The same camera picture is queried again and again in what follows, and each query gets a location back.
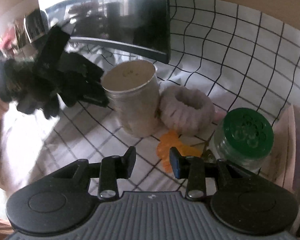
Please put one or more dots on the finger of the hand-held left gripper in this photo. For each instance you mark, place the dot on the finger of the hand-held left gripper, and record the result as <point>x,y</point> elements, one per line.
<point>82,66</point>
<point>90,93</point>

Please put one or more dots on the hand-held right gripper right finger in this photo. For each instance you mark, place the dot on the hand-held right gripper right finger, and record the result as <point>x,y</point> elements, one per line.
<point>175,166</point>

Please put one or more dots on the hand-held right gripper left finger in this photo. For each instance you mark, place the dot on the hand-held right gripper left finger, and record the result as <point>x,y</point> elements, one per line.
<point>130,163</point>

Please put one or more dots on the pink cardboard box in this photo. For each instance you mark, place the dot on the pink cardboard box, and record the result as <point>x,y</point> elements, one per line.
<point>285,150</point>

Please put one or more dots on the clear jar with beige lid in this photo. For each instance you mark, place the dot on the clear jar with beige lid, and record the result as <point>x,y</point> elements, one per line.
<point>135,100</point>

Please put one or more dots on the artificial flowers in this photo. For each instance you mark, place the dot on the artificial flowers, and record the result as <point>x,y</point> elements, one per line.
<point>13,35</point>

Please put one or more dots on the black object beside monitor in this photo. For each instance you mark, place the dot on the black object beside monitor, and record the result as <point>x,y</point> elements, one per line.
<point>36,26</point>

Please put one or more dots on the pink fluffy scrunchie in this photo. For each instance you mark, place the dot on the pink fluffy scrunchie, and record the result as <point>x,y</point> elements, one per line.
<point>187,110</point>

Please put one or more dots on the black computer monitor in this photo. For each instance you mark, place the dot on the black computer monitor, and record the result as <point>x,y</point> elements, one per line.
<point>110,12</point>

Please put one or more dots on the clear jar with green lid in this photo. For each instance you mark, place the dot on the clear jar with green lid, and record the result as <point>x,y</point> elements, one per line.
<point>242,140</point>

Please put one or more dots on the white checkered tablecloth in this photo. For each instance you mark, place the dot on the white checkered tablecloth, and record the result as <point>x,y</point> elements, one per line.
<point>240,55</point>

